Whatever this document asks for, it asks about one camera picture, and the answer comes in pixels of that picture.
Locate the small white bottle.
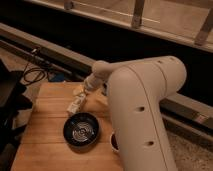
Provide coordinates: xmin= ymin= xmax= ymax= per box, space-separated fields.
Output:
xmin=67 ymin=93 xmax=86 ymax=115

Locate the black round bowl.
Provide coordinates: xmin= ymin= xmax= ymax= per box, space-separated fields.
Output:
xmin=63 ymin=112 xmax=100 ymax=147

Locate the black object at left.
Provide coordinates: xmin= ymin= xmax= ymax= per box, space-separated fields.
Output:
xmin=0 ymin=59 xmax=32 ymax=171

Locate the wooden board table top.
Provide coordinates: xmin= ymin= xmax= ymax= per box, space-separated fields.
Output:
xmin=11 ymin=82 xmax=122 ymax=171

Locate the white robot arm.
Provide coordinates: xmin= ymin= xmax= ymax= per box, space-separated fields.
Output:
xmin=84 ymin=56 xmax=187 ymax=171

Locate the blue object behind table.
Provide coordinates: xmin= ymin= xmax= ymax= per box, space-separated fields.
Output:
xmin=49 ymin=73 xmax=65 ymax=82

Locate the metal rail beam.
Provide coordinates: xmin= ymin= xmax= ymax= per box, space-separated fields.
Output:
xmin=0 ymin=23 xmax=213 ymax=134

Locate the black coiled cable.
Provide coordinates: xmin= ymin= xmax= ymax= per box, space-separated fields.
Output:
xmin=21 ymin=63 xmax=51 ymax=85

